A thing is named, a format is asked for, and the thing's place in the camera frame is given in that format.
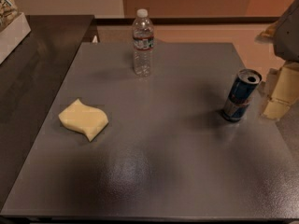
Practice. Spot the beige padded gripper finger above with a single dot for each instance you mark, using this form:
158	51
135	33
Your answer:
285	93
271	81

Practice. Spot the blue silver redbull can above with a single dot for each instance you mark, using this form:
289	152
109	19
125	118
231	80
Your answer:
239	98

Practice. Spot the clear plastic water bottle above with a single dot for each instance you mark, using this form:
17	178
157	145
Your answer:
143	43

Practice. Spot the yellow wavy sponge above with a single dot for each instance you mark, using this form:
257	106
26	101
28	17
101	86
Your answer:
84	119

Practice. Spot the dark brown side table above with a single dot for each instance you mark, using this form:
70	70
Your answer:
30	78

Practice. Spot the white box with snacks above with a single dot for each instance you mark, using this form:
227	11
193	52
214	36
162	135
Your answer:
14	27

